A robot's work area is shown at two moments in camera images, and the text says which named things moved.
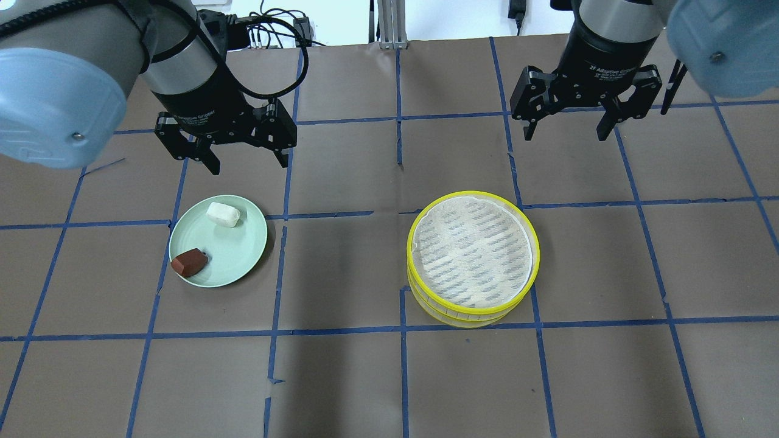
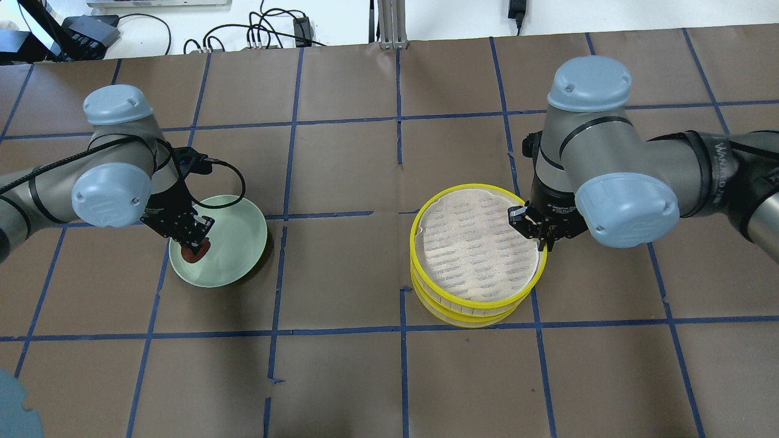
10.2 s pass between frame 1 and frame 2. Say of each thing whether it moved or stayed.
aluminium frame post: stayed
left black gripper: moved
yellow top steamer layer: stayed
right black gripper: moved
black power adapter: stayed
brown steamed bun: moved
